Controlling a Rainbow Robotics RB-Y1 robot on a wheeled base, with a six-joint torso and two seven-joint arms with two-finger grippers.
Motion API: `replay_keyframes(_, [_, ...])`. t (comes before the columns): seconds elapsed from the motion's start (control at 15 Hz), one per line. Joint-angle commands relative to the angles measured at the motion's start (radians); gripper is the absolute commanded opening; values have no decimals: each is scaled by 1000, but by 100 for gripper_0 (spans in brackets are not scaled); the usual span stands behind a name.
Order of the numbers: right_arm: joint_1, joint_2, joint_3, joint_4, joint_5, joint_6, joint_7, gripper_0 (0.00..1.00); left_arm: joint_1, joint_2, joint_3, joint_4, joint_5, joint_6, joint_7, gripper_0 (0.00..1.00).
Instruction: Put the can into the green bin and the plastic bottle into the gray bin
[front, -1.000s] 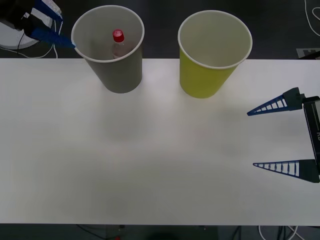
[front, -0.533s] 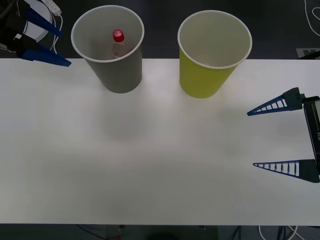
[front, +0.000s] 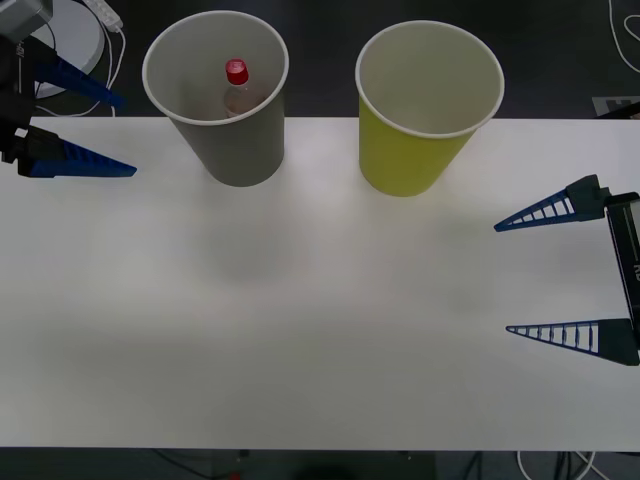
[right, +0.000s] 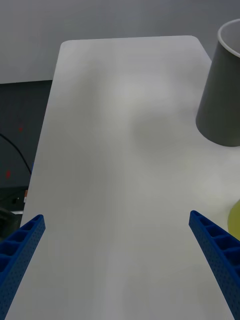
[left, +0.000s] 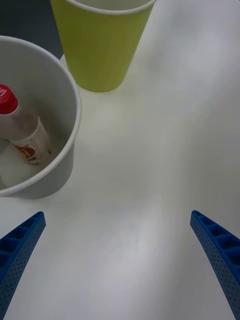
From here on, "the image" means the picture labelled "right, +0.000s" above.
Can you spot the yellow-green plastic waste bin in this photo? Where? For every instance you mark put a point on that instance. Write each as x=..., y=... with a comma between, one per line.
x=235, y=222

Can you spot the grey plastic waste bin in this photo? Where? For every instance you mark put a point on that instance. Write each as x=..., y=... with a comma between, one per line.
x=222, y=105

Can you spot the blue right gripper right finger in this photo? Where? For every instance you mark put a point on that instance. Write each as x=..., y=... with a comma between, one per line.
x=222, y=265

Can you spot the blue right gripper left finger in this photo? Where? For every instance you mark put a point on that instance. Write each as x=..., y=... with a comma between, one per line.
x=17, y=265

